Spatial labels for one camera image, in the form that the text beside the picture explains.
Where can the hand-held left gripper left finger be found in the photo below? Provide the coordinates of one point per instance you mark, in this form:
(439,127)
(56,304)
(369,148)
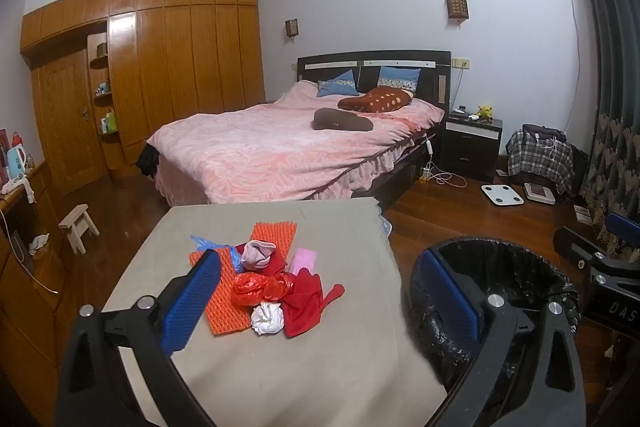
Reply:
(192,302)

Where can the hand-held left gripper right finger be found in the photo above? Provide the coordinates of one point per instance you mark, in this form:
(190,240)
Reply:
(447,302)

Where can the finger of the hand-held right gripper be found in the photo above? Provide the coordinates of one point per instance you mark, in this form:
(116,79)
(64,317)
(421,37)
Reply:
(575,249)
(624,232)

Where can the orange foam net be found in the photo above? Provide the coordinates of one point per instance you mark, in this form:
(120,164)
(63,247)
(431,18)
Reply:
(227,312)

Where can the black trash bin with bag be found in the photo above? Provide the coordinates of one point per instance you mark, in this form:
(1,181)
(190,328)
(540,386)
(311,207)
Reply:
(525,267)

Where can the blue plastic bag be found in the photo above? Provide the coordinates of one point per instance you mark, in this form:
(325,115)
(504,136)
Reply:
(227,252)

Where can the red plastic bag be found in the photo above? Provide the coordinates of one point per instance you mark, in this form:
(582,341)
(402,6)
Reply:
(255,289)

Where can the pale grey sock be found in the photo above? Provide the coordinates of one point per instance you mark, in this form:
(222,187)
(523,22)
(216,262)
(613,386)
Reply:
(257,254)

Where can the red cloth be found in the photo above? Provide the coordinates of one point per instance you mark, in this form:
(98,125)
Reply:
(305,302)

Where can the pink foam sheet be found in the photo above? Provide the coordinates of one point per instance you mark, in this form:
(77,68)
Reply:
(305,259)

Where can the white scale with dark centre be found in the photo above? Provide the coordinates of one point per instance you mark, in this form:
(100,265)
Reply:
(540,193)

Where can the white bathroom scale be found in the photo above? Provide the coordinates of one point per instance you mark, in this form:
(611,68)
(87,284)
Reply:
(502,194)

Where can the plaid cloth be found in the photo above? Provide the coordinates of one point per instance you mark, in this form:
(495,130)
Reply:
(540,162)

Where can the pale blue frilled cloth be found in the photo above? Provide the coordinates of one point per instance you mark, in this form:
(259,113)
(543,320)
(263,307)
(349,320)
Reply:
(382,222)

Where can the dark bag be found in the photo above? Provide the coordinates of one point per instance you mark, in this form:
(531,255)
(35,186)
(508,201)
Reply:
(542,133)

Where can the power strip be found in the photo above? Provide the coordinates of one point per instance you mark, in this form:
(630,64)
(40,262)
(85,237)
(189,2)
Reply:
(425,175)

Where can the small wooden stool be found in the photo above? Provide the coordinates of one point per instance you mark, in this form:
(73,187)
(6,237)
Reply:
(77,222)

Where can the beige tablecloth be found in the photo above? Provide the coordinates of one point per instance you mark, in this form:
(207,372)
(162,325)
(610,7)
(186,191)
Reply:
(310,382)

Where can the black and white nightstand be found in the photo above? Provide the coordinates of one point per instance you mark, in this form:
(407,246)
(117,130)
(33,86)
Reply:
(470,147)

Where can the black garment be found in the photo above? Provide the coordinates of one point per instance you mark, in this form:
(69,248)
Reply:
(148,159)

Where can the dark green patterned curtain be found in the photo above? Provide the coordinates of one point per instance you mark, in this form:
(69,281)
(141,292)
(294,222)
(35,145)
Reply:
(615,82)

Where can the yellow plush toy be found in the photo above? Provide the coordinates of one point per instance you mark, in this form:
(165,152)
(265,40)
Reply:
(485,112)

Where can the pink bed blanket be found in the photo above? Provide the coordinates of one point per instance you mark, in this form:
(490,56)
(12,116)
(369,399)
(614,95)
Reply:
(260,152)

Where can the wooden side desk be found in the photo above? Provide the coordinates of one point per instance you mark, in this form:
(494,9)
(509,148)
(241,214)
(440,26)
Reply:
(25,307)

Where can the plain brown cushion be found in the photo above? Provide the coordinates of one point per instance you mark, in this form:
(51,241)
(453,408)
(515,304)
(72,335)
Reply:
(342,119)

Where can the brown dotted pillow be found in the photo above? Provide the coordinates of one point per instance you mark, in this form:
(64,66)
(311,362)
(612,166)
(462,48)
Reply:
(375,101)

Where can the wooden door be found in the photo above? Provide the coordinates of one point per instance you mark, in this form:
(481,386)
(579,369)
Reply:
(65,122)

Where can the blue pillow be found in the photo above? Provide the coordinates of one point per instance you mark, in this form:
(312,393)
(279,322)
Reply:
(400,78)
(337,83)

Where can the dark wooden bed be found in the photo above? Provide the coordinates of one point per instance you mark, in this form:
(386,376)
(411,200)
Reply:
(425,67)

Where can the red bottle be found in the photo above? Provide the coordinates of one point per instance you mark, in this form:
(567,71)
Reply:
(18,141)

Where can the red box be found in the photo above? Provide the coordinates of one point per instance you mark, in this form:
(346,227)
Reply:
(4,157)

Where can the wooden wardrobe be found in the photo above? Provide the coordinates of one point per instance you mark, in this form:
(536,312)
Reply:
(200,57)

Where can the wall socket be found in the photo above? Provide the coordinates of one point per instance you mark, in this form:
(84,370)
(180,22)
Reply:
(461,63)

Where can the large wooden wall lamp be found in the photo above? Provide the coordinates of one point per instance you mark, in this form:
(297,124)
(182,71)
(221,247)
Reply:
(457,6)

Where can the small wooden wall lamp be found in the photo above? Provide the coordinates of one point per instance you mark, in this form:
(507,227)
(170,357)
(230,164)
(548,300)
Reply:
(291,28)

